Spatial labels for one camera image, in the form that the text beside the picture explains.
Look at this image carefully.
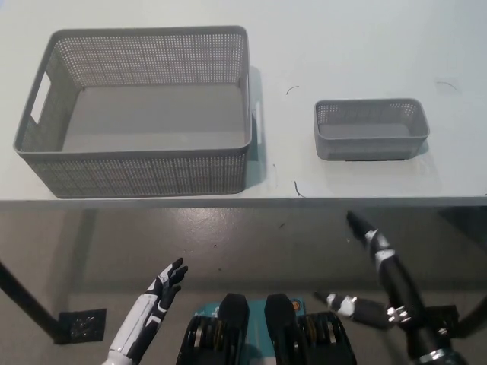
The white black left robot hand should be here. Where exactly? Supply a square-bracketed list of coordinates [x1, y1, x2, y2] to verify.
[107, 257, 189, 360]

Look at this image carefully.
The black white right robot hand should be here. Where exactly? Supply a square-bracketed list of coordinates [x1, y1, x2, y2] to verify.
[314, 211, 418, 329]

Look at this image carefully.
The small grey perforated basket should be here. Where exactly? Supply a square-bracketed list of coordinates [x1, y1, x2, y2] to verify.
[314, 98, 431, 161]

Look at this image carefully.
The black floor tape patch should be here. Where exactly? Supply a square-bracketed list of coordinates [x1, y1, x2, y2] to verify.
[59, 307, 107, 341]
[441, 304, 461, 338]

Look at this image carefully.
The black table leg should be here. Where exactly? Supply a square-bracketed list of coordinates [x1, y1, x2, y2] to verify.
[0, 260, 64, 345]
[454, 281, 487, 339]

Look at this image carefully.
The large grey perforated basket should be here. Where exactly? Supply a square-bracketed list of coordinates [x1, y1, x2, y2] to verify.
[13, 25, 263, 199]

